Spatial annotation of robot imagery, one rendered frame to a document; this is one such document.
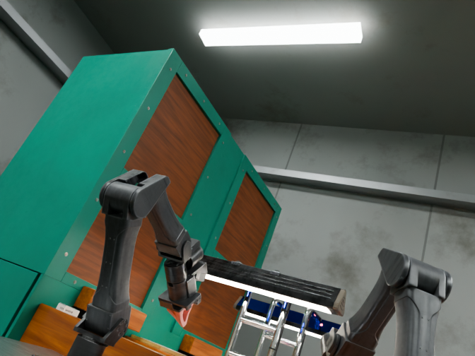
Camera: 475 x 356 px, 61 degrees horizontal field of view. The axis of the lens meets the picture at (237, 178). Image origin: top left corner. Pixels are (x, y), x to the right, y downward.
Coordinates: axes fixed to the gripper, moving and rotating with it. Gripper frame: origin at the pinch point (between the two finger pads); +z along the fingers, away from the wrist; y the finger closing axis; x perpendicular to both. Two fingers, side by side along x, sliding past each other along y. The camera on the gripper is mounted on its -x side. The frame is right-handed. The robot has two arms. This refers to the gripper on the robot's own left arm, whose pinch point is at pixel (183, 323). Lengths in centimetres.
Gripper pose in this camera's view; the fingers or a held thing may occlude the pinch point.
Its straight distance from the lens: 121.0
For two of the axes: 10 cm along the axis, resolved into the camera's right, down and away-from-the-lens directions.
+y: -8.5, -1.0, 5.2
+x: -5.2, 3.1, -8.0
